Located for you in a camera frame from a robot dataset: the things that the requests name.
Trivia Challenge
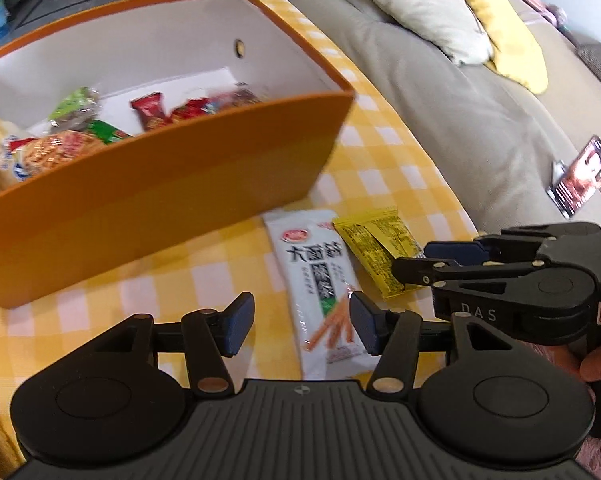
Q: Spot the yellow cushion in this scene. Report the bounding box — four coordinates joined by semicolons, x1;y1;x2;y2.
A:
443;0;549;95

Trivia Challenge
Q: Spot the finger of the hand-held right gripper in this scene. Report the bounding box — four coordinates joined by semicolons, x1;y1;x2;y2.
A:
424;230;548;266
391;256;543;292

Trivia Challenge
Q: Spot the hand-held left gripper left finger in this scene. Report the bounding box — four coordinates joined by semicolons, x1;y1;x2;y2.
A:
78;291;256;395

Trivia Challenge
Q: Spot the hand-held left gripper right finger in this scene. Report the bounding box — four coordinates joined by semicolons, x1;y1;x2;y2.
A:
349;291;523;395

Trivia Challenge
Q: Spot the white cushion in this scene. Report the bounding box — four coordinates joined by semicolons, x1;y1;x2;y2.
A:
333;0;496;67

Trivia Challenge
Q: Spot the yellow checkered tablecloth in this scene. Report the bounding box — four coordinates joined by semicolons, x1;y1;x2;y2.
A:
0;0;481;480

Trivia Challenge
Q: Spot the orange red stick snack packet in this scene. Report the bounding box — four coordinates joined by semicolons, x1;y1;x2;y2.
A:
10;130;107;181

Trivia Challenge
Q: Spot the white spicy strip packet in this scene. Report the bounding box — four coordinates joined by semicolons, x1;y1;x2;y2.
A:
263;209;376;381

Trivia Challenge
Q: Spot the brown red candy packet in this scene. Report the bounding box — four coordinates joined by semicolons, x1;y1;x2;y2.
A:
208;84;271;111

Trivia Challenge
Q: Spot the beige sofa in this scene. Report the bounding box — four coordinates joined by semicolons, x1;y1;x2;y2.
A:
288;0;601;241

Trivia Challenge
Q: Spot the small red snack packet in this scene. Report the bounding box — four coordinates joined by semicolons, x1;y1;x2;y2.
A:
130;92;170;133

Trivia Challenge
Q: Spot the large red cartoon snack packet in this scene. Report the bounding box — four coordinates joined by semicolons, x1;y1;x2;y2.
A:
168;97;221;125

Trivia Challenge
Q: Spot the green pea snack packet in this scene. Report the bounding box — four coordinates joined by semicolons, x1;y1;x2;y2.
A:
48;87;104;129

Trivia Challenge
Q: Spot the grey textured cushion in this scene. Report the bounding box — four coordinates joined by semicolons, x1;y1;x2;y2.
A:
575;42;601;106

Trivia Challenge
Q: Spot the pink fluffy blanket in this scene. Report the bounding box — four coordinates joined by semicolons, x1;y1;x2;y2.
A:
575;435;601;480

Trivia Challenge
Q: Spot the pink cloth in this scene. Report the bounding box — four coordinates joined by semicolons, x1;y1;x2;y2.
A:
517;0;568;28

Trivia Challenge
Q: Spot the orange cardboard box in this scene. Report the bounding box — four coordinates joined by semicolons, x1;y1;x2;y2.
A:
0;0;356;309

